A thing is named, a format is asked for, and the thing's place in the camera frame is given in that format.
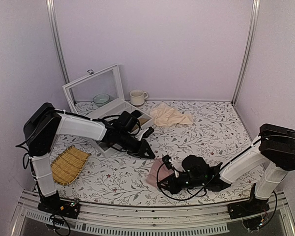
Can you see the pink and white underwear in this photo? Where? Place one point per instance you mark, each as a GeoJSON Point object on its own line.
{"type": "Point", "coordinates": [162, 174]}

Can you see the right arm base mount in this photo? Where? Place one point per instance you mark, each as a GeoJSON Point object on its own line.
{"type": "Point", "coordinates": [246, 208]}

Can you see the woven bamboo tray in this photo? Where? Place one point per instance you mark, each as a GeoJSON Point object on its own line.
{"type": "Point", "coordinates": [68, 165]}

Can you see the aluminium front rail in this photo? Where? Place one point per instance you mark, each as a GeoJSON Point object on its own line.
{"type": "Point", "coordinates": [207, 216]}

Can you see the olive rolled garment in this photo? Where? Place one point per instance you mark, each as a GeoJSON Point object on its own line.
{"type": "Point", "coordinates": [143, 121]}

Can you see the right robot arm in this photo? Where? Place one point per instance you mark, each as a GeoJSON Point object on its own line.
{"type": "Point", "coordinates": [274, 144]}

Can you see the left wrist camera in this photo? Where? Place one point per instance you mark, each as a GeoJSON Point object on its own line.
{"type": "Point", "coordinates": [129, 124]}

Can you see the aluminium corner post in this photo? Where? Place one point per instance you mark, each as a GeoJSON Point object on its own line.
{"type": "Point", "coordinates": [248, 47]}
{"type": "Point", "coordinates": [56, 38]}

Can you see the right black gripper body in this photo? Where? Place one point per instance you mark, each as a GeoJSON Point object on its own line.
{"type": "Point", "coordinates": [199, 182]}

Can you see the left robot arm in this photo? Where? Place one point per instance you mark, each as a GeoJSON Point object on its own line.
{"type": "Point", "coordinates": [43, 129]}

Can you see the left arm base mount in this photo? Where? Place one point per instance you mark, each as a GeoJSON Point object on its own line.
{"type": "Point", "coordinates": [55, 205]}

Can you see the left aluminium corner post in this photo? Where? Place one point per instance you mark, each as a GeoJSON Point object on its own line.
{"type": "Point", "coordinates": [56, 38]}

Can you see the floral patterned table mat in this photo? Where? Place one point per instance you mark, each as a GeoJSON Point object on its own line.
{"type": "Point", "coordinates": [217, 135]}

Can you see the white ceramic mug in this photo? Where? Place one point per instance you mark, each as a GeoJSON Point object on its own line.
{"type": "Point", "coordinates": [138, 97]}

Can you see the white framed glass lid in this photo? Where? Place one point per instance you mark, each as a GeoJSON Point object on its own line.
{"type": "Point", "coordinates": [84, 89]}

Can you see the clear glass bowl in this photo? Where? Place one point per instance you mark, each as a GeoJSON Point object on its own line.
{"type": "Point", "coordinates": [101, 99]}

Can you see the white divided organizer box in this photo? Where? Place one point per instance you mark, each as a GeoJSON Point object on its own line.
{"type": "Point", "coordinates": [111, 118]}

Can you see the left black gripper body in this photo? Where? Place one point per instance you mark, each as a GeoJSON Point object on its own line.
{"type": "Point", "coordinates": [127, 144]}

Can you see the right aluminium corner post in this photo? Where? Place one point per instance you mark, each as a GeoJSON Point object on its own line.
{"type": "Point", "coordinates": [248, 47]}

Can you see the cream beige underwear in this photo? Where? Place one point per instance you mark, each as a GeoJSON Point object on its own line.
{"type": "Point", "coordinates": [166, 116]}

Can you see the black rolled garment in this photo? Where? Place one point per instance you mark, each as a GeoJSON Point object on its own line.
{"type": "Point", "coordinates": [136, 113]}

